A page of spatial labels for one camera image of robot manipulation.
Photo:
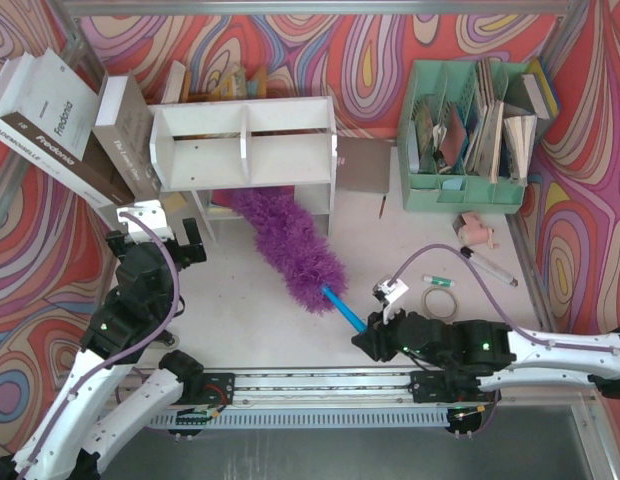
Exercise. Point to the taupe Lonely City book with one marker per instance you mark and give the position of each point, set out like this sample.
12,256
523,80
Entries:
123,126

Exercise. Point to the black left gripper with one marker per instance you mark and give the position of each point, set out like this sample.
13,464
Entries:
153,245

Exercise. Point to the white wooden bookshelf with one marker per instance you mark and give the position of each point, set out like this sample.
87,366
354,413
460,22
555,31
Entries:
229,145

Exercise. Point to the white Mademoiselle book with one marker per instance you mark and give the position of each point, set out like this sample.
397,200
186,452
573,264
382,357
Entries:
15,110

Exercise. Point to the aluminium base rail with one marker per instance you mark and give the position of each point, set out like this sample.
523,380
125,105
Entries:
382,397

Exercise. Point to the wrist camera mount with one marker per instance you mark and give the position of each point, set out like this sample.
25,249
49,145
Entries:
390,294
151,214

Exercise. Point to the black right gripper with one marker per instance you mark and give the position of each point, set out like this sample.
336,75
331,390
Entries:
383,336

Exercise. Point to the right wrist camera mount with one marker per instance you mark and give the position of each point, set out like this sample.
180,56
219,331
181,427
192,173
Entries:
390,294

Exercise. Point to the books behind shelf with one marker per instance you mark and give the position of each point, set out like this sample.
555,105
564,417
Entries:
235,84

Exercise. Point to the grey book in organizer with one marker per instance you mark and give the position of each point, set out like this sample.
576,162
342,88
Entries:
532,90

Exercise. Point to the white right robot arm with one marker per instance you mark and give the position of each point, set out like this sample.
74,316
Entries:
465,361

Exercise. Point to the brown pencil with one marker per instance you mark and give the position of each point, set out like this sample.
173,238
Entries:
382,206

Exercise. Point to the green file organizer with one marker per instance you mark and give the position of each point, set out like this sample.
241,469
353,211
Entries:
461,146

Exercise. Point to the brown Fredonia book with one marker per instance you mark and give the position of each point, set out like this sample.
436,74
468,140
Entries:
60,135

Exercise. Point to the white marker pen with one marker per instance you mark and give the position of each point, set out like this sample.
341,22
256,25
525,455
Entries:
488,266

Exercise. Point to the grey notebook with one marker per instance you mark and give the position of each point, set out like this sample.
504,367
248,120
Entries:
363,165

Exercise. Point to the purple fluffy duster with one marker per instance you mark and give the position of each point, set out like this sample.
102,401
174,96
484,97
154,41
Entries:
286,236

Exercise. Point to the green white glue stick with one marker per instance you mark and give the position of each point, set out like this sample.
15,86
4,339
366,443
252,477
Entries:
438,281

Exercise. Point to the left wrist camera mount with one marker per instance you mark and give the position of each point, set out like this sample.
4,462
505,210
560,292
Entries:
151,214

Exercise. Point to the pink pig figurine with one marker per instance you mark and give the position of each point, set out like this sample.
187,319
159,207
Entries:
471,230

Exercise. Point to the white black stapler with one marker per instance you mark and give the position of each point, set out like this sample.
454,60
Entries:
171,342

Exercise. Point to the yellow sticky note pad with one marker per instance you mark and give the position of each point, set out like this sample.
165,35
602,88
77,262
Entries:
173,202

